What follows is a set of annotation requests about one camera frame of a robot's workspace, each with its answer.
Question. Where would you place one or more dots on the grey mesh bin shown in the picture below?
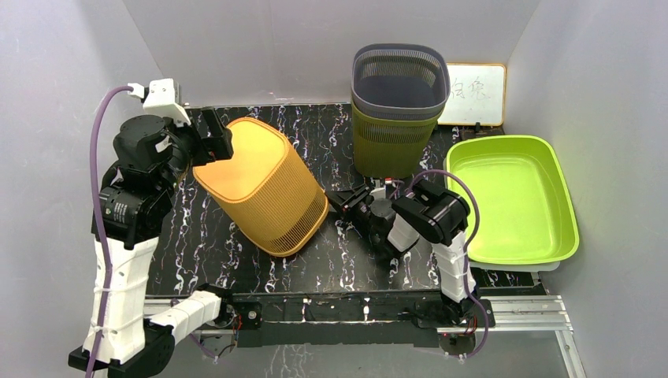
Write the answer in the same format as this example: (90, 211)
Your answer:
(400, 81)

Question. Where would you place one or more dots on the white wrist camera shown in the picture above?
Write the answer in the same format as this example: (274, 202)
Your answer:
(161, 98)
(385, 188)

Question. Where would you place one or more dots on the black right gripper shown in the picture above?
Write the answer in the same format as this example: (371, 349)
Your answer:
(347, 200)

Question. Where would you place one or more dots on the olive green mesh bin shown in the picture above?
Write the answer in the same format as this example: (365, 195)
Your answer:
(388, 148)

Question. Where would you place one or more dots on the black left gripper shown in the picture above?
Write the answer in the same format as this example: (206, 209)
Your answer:
(217, 146)

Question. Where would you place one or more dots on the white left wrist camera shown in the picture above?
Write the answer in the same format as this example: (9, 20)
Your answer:
(161, 98)

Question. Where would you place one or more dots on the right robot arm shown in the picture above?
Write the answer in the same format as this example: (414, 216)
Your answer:
(430, 213)

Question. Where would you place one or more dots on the lime green plastic tub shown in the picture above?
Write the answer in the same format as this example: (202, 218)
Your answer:
(520, 145)

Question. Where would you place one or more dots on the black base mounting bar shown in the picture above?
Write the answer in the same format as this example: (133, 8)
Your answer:
(348, 318)

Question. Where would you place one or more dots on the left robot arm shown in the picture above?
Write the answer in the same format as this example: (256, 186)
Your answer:
(132, 199)

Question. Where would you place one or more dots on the small whiteboard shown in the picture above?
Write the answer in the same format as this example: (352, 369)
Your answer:
(478, 94)

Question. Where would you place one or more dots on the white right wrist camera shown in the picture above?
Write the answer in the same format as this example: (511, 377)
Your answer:
(385, 188)

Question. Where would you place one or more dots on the orange mesh bin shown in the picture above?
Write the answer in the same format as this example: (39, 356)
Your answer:
(266, 189)

